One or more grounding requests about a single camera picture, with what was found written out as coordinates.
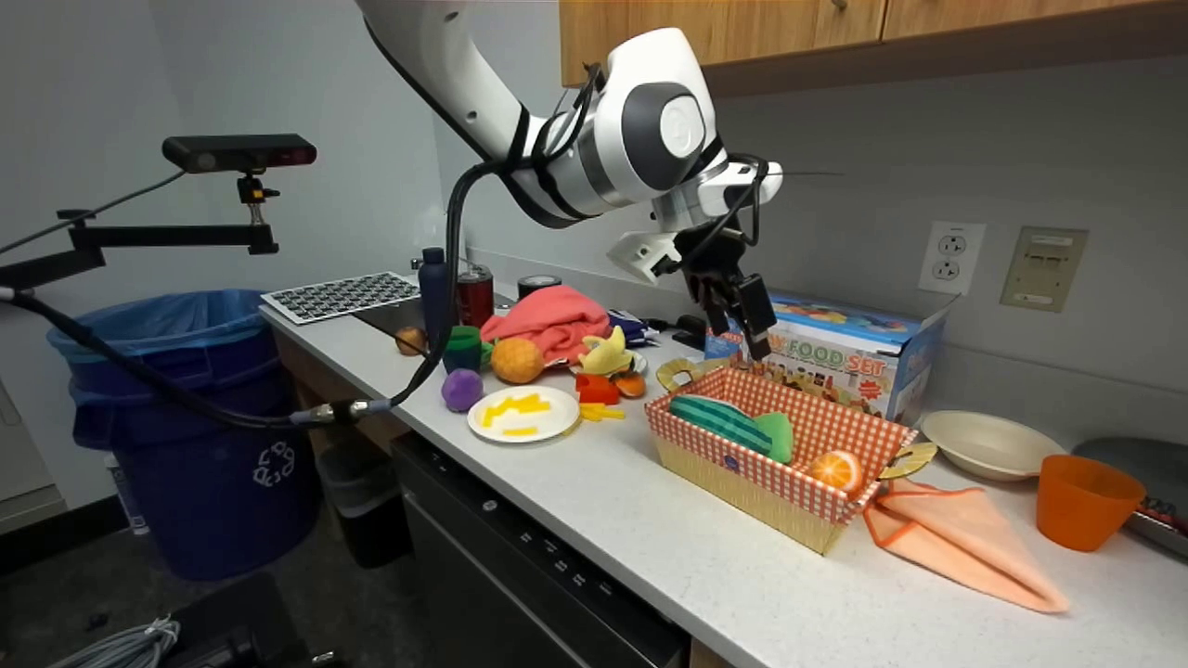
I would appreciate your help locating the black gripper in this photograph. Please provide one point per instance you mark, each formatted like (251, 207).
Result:
(717, 254)

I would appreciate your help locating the green plush toy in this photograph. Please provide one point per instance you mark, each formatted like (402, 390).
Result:
(779, 439)

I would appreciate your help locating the orange checkered basket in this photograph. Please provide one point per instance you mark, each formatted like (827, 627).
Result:
(767, 486)

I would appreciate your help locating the orange fruit plush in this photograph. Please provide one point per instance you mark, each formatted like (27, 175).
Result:
(837, 472)

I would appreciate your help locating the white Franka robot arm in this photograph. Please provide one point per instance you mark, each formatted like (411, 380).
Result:
(642, 123)

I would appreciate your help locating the orange round bumpy plush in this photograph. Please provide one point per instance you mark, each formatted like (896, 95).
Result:
(519, 363)

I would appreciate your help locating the purple ball plush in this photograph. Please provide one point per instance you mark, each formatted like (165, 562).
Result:
(463, 390)

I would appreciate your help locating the black stapler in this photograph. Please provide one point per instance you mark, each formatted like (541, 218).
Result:
(687, 331)

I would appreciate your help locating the blue toy food box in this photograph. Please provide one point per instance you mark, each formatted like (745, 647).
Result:
(839, 337)

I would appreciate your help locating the dark blue cloth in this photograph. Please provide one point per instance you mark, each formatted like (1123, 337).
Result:
(634, 328)

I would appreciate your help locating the orange black toy bird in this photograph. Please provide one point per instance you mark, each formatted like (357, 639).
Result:
(628, 386)

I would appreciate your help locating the red toy fries holder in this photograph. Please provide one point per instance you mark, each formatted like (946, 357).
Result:
(594, 390)

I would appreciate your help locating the yellow toy fries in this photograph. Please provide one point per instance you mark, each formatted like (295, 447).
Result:
(519, 408)
(602, 415)

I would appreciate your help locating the pink red cloth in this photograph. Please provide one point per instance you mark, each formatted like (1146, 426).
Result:
(543, 318)

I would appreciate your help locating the white paper plate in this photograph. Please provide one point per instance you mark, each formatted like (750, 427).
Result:
(526, 415)

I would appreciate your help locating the dark red can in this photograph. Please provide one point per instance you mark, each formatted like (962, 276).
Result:
(478, 297)

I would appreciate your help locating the beige bowl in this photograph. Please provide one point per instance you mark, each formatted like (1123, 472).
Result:
(990, 442)

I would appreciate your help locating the green cup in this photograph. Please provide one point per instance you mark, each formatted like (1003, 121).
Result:
(465, 347)

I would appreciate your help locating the dark blue bottle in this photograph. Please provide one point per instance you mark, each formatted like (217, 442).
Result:
(434, 296)

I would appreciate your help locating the orange cloth napkin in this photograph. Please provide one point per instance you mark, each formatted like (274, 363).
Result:
(968, 543)

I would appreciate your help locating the small brown ball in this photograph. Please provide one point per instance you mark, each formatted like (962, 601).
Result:
(411, 343)

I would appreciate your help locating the black dishwasher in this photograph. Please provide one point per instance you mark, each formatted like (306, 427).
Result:
(496, 594)

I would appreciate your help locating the orange plastic cup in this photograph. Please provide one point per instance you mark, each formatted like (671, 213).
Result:
(1084, 502)

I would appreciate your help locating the grey keyboard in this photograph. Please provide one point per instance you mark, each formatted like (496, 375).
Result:
(340, 297)

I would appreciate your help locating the small black trash bin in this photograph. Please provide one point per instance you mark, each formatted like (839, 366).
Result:
(364, 505)

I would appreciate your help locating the blue recycling bin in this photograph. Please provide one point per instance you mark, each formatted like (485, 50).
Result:
(198, 495)

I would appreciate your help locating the white wall outlet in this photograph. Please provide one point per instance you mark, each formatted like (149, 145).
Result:
(951, 256)

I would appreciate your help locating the beige wall switch plate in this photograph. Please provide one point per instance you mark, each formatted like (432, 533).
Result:
(1043, 267)

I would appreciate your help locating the wooden wall cabinet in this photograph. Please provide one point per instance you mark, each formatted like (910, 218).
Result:
(866, 40)

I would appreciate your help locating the black stereo camera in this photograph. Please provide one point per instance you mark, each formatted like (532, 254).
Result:
(243, 154)

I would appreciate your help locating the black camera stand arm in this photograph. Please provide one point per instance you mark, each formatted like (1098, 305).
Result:
(186, 235)

